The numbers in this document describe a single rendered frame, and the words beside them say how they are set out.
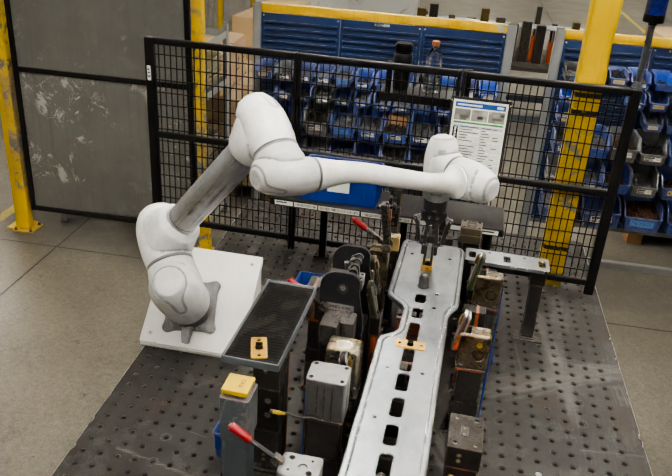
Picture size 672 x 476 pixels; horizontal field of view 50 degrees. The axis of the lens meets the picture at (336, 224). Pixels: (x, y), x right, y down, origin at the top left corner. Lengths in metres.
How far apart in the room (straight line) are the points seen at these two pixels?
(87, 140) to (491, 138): 2.63
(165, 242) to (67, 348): 1.59
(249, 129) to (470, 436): 0.98
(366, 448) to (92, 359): 2.24
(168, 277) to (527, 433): 1.18
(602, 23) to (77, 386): 2.68
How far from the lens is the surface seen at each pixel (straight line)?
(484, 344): 2.10
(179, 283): 2.29
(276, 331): 1.80
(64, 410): 3.49
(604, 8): 2.81
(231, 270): 2.56
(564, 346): 2.77
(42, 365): 3.78
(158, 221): 2.37
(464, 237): 2.67
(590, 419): 2.47
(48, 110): 4.71
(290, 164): 1.96
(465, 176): 2.14
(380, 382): 1.93
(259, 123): 2.01
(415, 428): 1.81
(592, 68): 2.84
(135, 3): 4.27
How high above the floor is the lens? 2.17
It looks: 25 degrees down
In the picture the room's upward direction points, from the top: 4 degrees clockwise
